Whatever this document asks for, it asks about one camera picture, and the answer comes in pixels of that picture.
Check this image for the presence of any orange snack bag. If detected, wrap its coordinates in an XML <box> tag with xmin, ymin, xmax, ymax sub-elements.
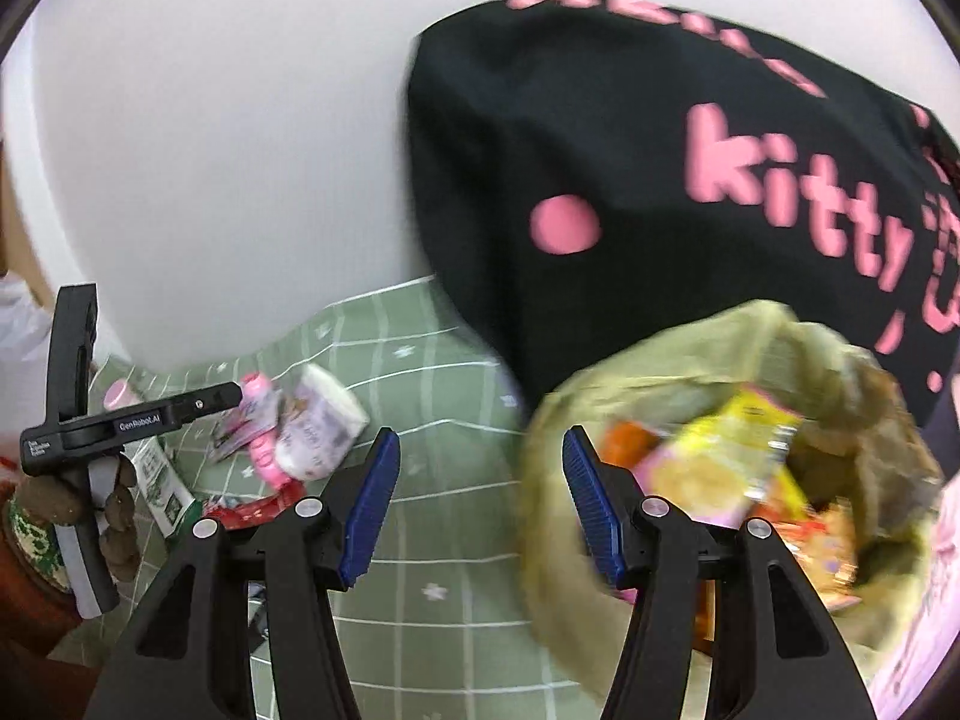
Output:
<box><xmin>601</xmin><ymin>421</ymin><xmax>861</xmax><ymax>613</ymax></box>

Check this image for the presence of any white green seaweed package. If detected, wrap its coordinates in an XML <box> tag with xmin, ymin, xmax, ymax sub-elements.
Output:
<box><xmin>130</xmin><ymin>437</ymin><xmax>200</xmax><ymax>541</ymax></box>

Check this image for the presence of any red snack wrapper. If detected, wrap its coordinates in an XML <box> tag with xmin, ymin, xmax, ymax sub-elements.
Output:
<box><xmin>202</xmin><ymin>481</ymin><xmax>306</xmax><ymax>530</ymax></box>

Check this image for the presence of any yellow snack wrapper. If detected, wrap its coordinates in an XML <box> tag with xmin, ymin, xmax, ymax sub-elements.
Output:
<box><xmin>633</xmin><ymin>385</ymin><xmax>804</xmax><ymax>528</ymax></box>

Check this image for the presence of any olive green trash bag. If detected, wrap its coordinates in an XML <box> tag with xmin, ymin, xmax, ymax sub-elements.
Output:
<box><xmin>519</xmin><ymin>301</ymin><xmax>942</xmax><ymax>702</ymax></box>

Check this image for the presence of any left gloved hand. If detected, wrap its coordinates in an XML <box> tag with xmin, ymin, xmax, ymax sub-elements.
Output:
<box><xmin>5</xmin><ymin>455</ymin><xmax>142</xmax><ymax>593</ymax></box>

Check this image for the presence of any pink cylindrical canister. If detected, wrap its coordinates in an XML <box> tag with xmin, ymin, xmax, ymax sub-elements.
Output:
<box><xmin>103</xmin><ymin>379</ymin><xmax>142</xmax><ymax>411</ymax></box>

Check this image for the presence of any white plastic bag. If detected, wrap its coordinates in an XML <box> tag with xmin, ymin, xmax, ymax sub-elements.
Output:
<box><xmin>0</xmin><ymin>271</ymin><xmax>52</xmax><ymax>483</ymax></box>

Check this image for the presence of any pink flat wrapper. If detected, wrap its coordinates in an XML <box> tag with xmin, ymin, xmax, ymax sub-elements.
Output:
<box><xmin>205</xmin><ymin>388</ymin><xmax>281</xmax><ymax>461</ymax></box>

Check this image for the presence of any pink bedsheet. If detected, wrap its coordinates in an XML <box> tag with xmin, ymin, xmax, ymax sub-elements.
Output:
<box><xmin>869</xmin><ymin>374</ymin><xmax>960</xmax><ymax>706</ymax></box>

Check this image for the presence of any pink pig toy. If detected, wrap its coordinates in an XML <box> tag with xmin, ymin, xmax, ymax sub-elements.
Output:
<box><xmin>239</xmin><ymin>372</ymin><xmax>293</xmax><ymax>491</ymax></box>

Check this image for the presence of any white paper cup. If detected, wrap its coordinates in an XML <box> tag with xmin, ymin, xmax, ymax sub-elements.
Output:
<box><xmin>275</xmin><ymin>364</ymin><xmax>370</xmax><ymax>481</ymax></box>

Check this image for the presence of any green grid tablecloth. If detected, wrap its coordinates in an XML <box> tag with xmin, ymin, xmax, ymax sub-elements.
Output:
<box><xmin>91</xmin><ymin>277</ymin><xmax>599</xmax><ymax>718</ymax></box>

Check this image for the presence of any black hello kitty bag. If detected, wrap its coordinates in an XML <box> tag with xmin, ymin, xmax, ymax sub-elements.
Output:
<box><xmin>405</xmin><ymin>0</ymin><xmax>958</xmax><ymax>421</ymax></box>

